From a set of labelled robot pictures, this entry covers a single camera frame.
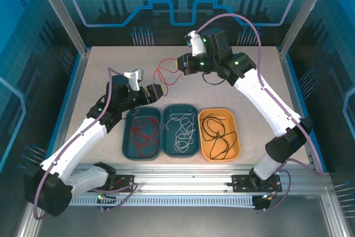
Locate short red cable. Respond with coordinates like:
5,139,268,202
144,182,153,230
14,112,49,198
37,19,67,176
154,58,184,97

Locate long red cable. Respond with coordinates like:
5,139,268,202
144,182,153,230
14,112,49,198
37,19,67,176
129,114,161,158

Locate white cable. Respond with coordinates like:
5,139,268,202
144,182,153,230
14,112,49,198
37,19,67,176
165,112,197,154

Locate black cable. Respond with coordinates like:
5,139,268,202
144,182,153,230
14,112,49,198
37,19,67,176
200,113,237,162

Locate teal plastic tray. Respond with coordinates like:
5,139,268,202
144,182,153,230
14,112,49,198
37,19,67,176
121,106,162,162
162,104,200,158

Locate orange plastic tray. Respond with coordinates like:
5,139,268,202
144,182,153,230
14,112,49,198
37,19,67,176
198,108,241,162

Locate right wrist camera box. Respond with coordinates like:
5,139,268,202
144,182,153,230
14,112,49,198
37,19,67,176
184,31,206,58

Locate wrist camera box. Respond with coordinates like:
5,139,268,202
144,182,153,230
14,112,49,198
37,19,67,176
124,68,145,92
184,31,206,58

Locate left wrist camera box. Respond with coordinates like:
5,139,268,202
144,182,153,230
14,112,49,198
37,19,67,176
124,68,145,92

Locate thin black right wrist wire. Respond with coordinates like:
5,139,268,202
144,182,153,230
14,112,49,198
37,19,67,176
202,72,227,85

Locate aluminium side rail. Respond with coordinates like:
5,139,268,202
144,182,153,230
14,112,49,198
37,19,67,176
278,49,349,237
16,51,89,237

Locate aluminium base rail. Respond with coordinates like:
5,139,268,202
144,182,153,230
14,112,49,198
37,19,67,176
77,162,331,196

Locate aluminium frame post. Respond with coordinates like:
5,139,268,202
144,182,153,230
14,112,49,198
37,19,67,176
278,0,335,57
30,0,91,57

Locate white slotted cable duct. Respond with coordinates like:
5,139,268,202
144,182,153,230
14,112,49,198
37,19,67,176
69,194,256,208

